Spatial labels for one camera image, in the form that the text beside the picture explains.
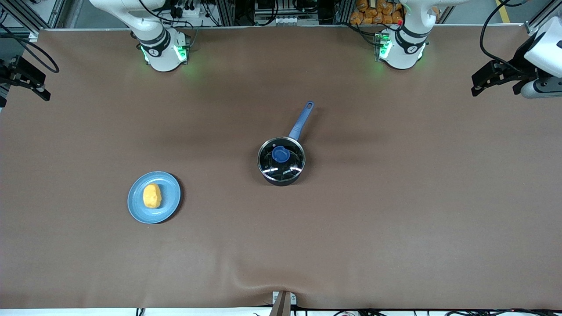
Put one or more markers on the aluminium frame profile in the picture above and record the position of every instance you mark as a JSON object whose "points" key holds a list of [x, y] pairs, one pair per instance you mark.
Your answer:
{"points": [[538, 22], [48, 13]]}

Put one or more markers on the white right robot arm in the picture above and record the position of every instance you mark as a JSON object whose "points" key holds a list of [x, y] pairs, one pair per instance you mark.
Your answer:
{"points": [[162, 57]]}

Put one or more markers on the metal table edge bracket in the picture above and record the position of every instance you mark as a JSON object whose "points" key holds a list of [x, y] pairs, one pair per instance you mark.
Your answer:
{"points": [[282, 307]]}

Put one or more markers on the glass lid with blue knob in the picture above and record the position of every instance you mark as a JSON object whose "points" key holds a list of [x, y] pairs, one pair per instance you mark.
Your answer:
{"points": [[281, 154]]}

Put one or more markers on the blue round plate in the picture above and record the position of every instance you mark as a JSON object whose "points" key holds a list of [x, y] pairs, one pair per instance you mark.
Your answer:
{"points": [[169, 197]]}

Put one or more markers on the yellow potato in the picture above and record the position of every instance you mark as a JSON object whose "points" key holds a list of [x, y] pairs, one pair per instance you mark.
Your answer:
{"points": [[152, 196]]}

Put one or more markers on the metal equipment rack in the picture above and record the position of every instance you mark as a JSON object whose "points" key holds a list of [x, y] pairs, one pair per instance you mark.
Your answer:
{"points": [[276, 13]]}

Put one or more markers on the brown table mat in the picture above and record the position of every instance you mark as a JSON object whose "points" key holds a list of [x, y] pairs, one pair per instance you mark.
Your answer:
{"points": [[395, 219]]}

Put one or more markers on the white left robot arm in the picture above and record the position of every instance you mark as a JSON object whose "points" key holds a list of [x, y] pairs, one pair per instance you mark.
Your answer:
{"points": [[404, 55]]}

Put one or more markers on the white power strip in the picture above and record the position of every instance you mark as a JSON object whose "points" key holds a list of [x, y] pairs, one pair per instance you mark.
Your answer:
{"points": [[189, 12]]}

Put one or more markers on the pile of orange items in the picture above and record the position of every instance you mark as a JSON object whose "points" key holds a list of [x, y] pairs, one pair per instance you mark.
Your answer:
{"points": [[373, 13]]}

